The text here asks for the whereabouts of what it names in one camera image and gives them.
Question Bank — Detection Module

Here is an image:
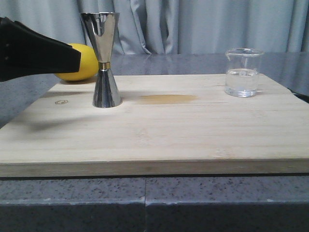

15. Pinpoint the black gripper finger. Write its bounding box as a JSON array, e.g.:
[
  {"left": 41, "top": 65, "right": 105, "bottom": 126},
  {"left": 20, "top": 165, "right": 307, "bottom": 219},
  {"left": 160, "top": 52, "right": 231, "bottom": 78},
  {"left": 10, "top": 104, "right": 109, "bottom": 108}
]
[{"left": 0, "top": 17, "right": 82, "bottom": 82}]

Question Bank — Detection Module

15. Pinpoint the grey curtain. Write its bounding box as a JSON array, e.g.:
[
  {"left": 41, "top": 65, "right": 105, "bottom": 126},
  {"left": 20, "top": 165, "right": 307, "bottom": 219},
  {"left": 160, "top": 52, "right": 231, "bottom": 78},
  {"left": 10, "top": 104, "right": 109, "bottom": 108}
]
[{"left": 0, "top": 0, "right": 309, "bottom": 54}]

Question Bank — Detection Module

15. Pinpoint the steel double jigger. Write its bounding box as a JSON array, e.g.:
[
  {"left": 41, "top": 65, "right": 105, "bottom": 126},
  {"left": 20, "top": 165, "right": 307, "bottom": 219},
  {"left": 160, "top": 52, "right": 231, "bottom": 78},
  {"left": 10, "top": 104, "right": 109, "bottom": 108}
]
[{"left": 81, "top": 12, "right": 122, "bottom": 108}]

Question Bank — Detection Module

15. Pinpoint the glass beaker with liquid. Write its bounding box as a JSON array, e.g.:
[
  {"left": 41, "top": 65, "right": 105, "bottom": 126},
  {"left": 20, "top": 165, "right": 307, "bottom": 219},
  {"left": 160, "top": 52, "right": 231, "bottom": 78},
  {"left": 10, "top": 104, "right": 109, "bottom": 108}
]
[{"left": 225, "top": 48, "right": 264, "bottom": 98}]

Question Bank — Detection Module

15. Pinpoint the wooden cutting board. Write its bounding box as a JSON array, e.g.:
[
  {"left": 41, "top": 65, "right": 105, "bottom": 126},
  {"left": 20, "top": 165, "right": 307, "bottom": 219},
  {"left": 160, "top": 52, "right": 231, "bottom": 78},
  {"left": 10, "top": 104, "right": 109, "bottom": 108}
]
[{"left": 0, "top": 74, "right": 309, "bottom": 177}]

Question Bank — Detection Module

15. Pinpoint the yellow lemon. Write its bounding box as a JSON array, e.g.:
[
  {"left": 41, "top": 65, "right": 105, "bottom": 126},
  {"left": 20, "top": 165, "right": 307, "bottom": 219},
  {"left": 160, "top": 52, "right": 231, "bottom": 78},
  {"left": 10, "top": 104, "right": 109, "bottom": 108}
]
[{"left": 55, "top": 43, "right": 98, "bottom": 82}]

